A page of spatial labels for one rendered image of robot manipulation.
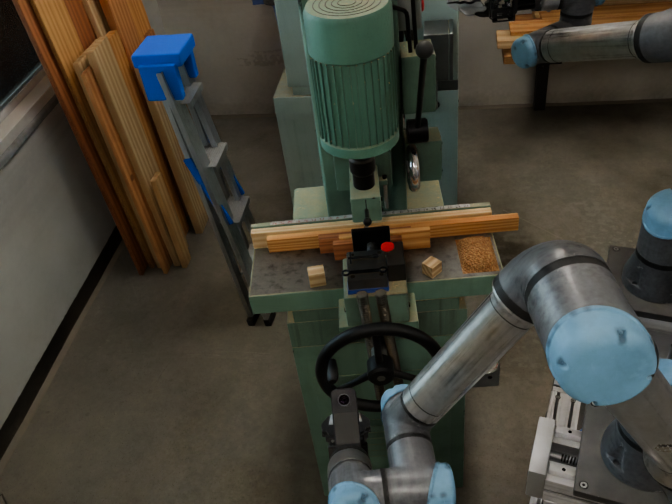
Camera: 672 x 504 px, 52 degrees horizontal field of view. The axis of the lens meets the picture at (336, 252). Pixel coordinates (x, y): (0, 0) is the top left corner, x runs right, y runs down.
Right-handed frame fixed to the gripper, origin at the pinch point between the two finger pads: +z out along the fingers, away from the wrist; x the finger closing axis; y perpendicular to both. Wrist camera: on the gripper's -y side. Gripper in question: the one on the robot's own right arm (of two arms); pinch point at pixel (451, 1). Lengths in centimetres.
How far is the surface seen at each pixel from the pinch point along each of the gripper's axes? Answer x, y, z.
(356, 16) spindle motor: -14.4, 39.8, 23.3
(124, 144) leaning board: 71, -72, 120
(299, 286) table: 46, 46, 42
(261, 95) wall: 122, -205, 83
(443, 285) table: 48, 48, 9
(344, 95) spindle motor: 1.2, 40.2, 27.0
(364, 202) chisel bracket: 30, 37, 25
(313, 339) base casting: 63, 49, 41
